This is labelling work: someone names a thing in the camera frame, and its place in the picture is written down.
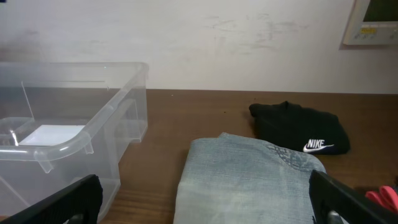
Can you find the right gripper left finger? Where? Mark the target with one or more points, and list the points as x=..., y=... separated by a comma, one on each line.
x=79, y=202

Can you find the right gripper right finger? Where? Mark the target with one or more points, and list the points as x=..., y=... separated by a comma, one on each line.
x=334, y=202

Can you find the clear plastic storage container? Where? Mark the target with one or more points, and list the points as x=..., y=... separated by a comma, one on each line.
x=61, y=122

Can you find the black shorts red grey waistband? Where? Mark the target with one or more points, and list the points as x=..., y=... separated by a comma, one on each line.
x=385, y=196

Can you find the black Nike folded garment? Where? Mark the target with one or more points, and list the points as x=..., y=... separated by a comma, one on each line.
x=294, y=127

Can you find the light grey folded jeans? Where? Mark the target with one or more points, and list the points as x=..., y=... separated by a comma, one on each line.
x=233, y=179

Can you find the white wall control panel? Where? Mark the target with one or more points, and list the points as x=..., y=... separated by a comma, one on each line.
x=372, y=22

